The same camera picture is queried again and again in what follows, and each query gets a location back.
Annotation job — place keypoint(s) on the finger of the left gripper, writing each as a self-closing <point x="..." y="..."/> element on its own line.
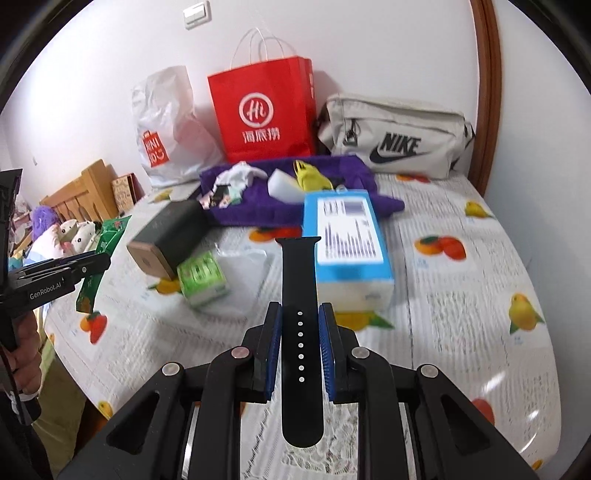
<point x="85" y="265"/>
<point x="42" y="268"/>

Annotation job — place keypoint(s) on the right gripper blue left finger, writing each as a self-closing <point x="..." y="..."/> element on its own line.
<point x="244" y="374"/>

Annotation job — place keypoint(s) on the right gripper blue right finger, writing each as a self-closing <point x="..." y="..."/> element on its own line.
<point x="355" y="375"/>

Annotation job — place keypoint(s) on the small green tissue pack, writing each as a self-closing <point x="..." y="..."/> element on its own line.
<point x="201" y="279"/>

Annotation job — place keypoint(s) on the clear plastic bag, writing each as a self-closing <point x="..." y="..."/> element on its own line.
<point x="244" y="271"/>

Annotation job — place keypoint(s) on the small floral card packet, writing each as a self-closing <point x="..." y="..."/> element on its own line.
<point x="220" y="197"/>

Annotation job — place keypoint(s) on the white glove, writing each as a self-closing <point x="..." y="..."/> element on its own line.
<point x="240" y="175"/>

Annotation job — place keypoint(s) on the white sponge block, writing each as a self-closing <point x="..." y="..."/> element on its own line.
<point x="284" y="188"/>

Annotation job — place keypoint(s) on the yellow mesh pouch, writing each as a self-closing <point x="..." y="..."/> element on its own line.
<point x="309" y="178"/>

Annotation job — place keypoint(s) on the green snack packet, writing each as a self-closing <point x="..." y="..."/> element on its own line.
<point x="110" y="235"/>

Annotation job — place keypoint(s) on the person's left hand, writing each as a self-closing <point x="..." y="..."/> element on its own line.
<point x="25" y="360"/>

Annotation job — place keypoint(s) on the white cow plush toy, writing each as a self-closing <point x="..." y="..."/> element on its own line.
<point x="76" y="237"/>

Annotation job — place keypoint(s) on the purple plush toy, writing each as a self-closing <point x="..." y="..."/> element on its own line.
<point x="43" y="217"/>

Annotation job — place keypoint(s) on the wooden bed headboard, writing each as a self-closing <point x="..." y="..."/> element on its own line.
<point x="88" y="197"/>

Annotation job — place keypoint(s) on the brown framed board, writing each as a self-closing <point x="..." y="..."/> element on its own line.
<point x="126" y="192"/>

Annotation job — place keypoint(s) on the dark green box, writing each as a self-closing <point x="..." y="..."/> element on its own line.
<point x="169" y="238"/>

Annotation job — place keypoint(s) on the blue tissue pack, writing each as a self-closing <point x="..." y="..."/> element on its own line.
<point x="352" y="265"/>

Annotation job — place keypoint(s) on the fruit pattern tablecloth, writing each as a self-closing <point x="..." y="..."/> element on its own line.
<point x="460" y="291"/>

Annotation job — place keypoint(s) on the white plastic Miniso bag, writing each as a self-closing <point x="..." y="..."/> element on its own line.
<point x="173" y="144"/>

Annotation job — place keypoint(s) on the red paper shopping bag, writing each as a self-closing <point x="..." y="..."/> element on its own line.
<point x="266" y="110"/>

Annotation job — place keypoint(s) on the grey Nike waist bag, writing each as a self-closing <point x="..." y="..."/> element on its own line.
<point x="396" y="136"/>

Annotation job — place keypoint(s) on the brown wooden door frame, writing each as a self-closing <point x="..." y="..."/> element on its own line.
<point x="489" y="93"/>

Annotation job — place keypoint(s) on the white wall switch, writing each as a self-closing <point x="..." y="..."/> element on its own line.
<point x="196" y="14"/>

